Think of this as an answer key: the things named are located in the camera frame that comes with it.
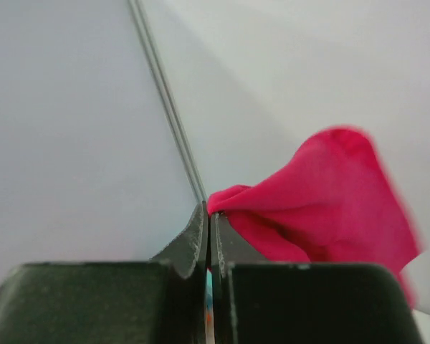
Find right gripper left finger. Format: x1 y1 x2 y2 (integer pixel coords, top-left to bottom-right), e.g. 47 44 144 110
0 203 208 343

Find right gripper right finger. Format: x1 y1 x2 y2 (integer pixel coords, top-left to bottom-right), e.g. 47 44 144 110
210 214 423 343

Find crimson t shirt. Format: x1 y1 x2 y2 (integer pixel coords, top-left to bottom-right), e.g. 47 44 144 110
208 127 420 305

